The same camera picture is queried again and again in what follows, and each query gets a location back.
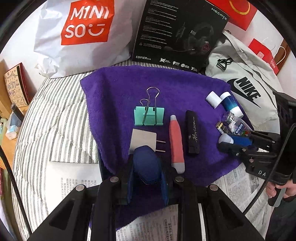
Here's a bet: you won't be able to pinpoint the wooden headboard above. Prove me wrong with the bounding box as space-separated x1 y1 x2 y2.
0 60 11 120

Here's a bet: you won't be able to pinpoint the red paper bag yellow logo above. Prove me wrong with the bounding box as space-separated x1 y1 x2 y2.
209 0 257 31

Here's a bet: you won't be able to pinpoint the purple towel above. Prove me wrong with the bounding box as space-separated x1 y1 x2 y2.
80 65 258 230

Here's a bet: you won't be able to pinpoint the blue cap vaseline jar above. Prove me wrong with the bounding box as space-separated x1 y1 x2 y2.
133 146 162 185

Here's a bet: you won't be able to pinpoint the striped mattress cover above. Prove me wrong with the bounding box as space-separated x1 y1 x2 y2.
12 72 100 230

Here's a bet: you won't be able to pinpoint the white Miniso plastic bag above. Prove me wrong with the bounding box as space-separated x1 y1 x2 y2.
34 1 145 78

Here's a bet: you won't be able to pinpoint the red paper bag white handles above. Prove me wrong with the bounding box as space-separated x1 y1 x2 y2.
248 39 290 75

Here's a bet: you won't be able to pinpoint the black Horizon case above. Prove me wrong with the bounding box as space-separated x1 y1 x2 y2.
185 110 200 156

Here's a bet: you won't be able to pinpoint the grey Nike waist bag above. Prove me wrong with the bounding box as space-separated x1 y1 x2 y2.
205 31 283 133

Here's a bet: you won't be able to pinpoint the clear sanitizer bottle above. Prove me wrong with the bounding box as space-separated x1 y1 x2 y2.
221 111 252 136

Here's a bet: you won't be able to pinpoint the brown gold battery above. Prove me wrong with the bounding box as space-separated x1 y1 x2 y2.
216 121 231 134

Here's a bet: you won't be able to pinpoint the newspaper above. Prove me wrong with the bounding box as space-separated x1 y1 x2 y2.
45 161 273 240

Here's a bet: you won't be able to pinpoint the blue white glue bottle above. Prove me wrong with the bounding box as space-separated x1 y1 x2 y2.
220 92 243 118

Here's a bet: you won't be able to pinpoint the pink utility knife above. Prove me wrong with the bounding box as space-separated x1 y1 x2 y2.
169 115 185 174

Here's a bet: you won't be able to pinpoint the black headset box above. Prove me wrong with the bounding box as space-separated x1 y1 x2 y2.
132 0 229 73

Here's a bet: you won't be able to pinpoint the green binder clip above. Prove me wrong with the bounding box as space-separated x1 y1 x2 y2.
133 86 165 126

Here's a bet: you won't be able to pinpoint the right hand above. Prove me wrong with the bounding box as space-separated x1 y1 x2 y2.
265 180 296 202

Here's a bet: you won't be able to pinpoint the white power adapter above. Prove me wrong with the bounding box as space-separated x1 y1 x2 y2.
128 128 166 154

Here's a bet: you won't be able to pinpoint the patterned book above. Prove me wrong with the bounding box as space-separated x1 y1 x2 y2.
4 63 31 108

